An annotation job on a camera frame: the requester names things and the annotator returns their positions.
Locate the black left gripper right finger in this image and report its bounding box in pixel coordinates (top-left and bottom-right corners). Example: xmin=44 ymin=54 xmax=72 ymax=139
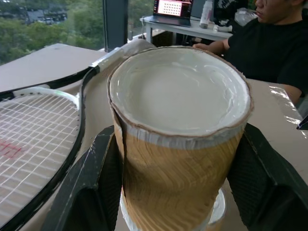
xmin=227 ymin=123 xmax=308 ymax=231

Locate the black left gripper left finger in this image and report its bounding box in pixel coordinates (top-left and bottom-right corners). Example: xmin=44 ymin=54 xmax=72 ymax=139
xmin=40 ymin=125 xmax=125 ymax=231

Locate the wood-print paper cup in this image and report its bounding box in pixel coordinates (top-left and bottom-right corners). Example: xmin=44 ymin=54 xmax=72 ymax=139
xmin=107 ymin=45 xmax=255 ymax=231

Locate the person's right hand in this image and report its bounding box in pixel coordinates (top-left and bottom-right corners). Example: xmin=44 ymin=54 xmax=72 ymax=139
xmin=192 ymin=42 xmax=212 ymax=51

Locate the black and white tennis racket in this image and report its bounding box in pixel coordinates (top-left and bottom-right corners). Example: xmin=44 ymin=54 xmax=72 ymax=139
xmin=0 ymin=39 xmax=154 ymax=231

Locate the dark flat object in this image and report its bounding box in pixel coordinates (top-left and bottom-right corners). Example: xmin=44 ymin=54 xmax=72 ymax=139
xmin=295 ymin=118 xmax=308 ymax=140

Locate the person in black t-shirt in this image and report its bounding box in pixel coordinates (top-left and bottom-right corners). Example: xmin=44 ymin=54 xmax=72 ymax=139
xmin=192 ymin=0 xmax=308 ymax=99

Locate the small white device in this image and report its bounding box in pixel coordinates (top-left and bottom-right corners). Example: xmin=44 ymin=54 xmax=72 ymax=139
xmin=213 ymin=24 xmax=233 ymax=32

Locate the clear plastic bag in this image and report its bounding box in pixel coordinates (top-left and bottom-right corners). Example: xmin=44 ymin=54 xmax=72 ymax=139
xmin=234 ymin=7 xmax=260 ymax=27

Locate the white desk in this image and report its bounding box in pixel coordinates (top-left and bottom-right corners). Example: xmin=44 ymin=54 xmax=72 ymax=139
xmin=140 ymin=15 xmax=234 ymax=49

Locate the black bag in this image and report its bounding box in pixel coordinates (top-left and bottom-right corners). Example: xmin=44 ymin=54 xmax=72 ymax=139
xmin=213 ymin=0 xmax=250 ymax=26

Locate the white drink bottle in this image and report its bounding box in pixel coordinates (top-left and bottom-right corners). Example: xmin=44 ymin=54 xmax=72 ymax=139
xmin=199 ymin=0 xmax=214 ymax=29

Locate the open dark laptop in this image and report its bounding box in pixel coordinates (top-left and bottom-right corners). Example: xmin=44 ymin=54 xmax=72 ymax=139
xmin=152 ymin=0 xmax=193 ymax=26

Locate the dark window frame post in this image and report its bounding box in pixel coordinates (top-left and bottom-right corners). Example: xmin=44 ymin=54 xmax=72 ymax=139
xmin=102 ymin=0 xmax=128 ymax=52

